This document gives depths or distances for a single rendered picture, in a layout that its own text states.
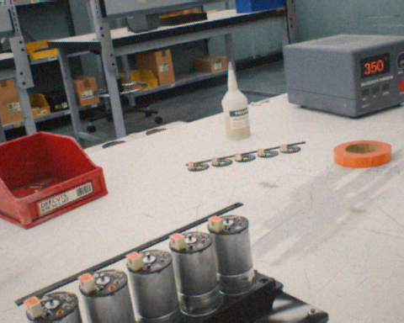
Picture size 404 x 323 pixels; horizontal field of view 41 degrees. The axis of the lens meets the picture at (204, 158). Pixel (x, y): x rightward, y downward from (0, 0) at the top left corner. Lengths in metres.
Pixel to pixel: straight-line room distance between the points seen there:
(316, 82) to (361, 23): 5.24
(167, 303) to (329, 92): 0.53
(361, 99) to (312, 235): 0.34
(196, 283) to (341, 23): 5.93
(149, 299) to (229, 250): 0.06
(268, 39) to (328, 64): 5.56
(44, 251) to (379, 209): 0.29
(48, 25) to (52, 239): 4.47
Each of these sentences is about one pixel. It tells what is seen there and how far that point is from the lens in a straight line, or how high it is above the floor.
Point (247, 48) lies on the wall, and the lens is 6.11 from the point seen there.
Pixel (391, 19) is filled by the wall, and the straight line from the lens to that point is 5.81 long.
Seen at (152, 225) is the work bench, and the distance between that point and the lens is 0.49.
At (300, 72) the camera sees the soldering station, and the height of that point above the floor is 0.81.
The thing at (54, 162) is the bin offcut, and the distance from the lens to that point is 0.66.
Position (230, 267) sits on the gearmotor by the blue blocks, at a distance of 0.32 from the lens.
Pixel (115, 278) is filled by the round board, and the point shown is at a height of 0.81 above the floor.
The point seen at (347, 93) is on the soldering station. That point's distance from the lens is 0.75.
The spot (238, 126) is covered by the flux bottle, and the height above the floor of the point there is 0.77.
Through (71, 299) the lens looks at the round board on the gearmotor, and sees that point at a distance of 0.28.
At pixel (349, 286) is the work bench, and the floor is 0.75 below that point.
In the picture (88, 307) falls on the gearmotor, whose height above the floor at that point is 0.80.
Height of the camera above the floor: 0.95
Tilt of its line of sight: 18 degrees down
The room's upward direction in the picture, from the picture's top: 8 degrees counter-clockwise
